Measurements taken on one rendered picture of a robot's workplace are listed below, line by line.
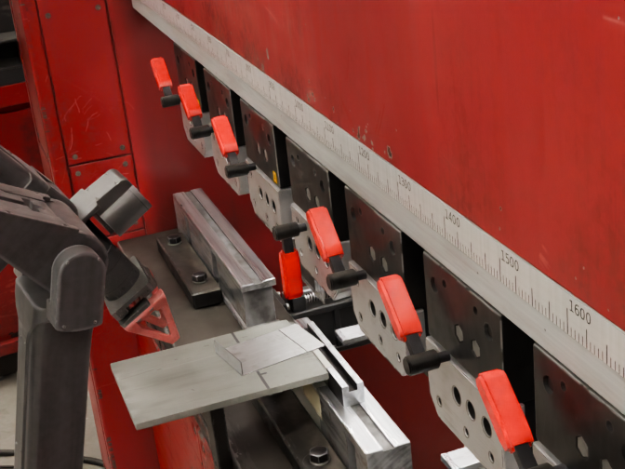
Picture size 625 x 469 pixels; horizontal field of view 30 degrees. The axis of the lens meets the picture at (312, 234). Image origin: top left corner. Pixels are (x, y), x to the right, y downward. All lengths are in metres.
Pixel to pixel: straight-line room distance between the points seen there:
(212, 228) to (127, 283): 0.67
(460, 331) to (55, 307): 0.34
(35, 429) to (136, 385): 0.58
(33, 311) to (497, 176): 0.39
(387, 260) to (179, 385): 0.51
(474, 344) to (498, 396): 0.11
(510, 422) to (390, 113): 0.32
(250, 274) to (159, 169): 0.51
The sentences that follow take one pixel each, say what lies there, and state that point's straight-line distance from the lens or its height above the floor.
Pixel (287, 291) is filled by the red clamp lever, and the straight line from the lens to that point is 1.41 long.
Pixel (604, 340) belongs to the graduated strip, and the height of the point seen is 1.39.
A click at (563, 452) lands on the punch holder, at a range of 0.90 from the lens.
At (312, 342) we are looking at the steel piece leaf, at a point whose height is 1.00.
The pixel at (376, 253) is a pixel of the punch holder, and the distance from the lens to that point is 1.18.
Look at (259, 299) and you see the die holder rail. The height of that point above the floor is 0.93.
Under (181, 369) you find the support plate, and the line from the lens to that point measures 1.62.
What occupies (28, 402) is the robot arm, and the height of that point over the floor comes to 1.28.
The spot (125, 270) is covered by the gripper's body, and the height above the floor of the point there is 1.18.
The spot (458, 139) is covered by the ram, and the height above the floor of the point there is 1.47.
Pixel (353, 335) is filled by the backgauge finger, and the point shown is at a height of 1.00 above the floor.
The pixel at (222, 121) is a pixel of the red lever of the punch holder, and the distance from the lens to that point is 1.60.
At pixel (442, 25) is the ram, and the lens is 0.93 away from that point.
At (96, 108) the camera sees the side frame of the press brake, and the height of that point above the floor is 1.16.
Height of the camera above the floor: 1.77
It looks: 23 degrees down
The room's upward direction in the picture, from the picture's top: 6 degrees counter-clockwise
